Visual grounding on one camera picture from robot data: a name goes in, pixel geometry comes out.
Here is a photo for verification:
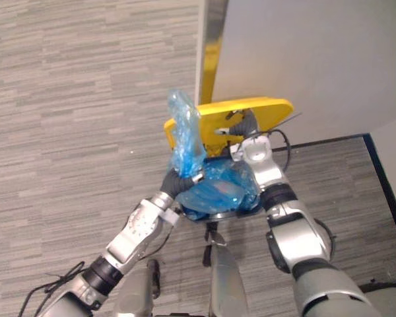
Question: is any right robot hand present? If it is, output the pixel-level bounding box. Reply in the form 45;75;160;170
214;109;261;139

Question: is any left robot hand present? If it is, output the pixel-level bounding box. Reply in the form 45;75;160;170
159;169;206;199

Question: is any blue plastic rubbish bag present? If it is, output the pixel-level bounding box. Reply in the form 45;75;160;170
164;88;262;221

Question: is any silver left robot leg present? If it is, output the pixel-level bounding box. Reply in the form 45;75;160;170
114;259;162;317

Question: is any black baseboard strip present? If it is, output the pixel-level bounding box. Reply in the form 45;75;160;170
271;132;396;262

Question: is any grey robot torso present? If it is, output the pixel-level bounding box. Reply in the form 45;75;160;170
358;277;396;317

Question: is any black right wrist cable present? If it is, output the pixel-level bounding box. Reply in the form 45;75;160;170
267;128;292;173

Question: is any metal wall corner trim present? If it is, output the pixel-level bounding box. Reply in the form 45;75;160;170
194;0;230;106

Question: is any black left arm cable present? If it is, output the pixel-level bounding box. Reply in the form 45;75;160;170
18;261;86;317

